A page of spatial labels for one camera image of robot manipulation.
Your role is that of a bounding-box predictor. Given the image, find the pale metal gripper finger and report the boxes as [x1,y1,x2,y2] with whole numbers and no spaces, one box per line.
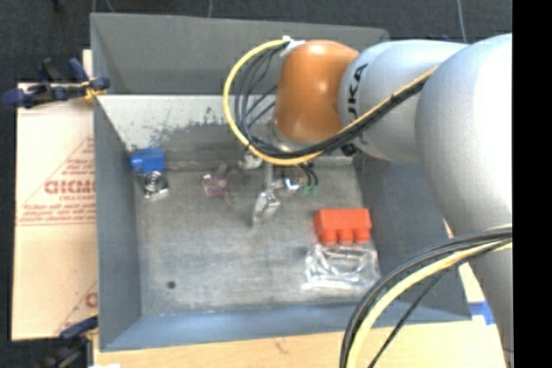
[238,151,263,171]
[251,190,282,228]

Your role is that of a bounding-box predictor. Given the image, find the small purple packet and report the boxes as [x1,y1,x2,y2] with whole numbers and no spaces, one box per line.
[201,172,229,199]

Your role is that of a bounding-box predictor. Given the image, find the grey metal bin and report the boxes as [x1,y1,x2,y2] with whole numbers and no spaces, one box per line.
[89,12,474,352]

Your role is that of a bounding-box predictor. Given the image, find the orange-red block with pegs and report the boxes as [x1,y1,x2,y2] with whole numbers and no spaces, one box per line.
[312,208,373,247]

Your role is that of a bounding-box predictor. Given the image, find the clear plastic packet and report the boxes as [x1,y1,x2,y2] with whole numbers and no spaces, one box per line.
[300,244,382,293]

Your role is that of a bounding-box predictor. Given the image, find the shiny metal round cup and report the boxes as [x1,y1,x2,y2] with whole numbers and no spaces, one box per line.
[141,169,170,201]

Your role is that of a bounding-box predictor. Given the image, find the blue box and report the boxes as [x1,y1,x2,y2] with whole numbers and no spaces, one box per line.
[129,147,166,174]

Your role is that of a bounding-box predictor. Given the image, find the brown cardboard board red print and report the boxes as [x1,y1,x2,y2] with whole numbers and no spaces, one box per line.
[9,48,100,342]

